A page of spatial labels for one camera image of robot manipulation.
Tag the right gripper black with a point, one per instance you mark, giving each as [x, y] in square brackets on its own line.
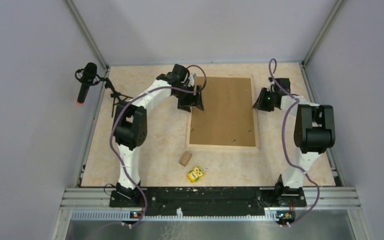
[260, 102]

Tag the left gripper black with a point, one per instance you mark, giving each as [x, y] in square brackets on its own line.
[184, 105]

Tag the light wooden picture frame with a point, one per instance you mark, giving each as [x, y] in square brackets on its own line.
[222, 148]

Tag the brown cardboard backing board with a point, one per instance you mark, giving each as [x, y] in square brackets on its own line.
[225, 112]

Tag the small wooden block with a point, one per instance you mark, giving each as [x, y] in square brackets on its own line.
[185, 158]

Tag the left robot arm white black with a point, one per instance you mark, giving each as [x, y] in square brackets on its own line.
[130, 126]

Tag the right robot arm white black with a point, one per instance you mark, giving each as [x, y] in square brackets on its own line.
[314, 132]

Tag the yellow owl toy block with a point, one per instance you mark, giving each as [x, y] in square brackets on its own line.
[195, 174]

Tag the black microphone on tripod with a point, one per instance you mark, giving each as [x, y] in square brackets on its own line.
[88, 77]

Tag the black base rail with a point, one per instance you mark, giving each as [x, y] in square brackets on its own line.
[208, 201]

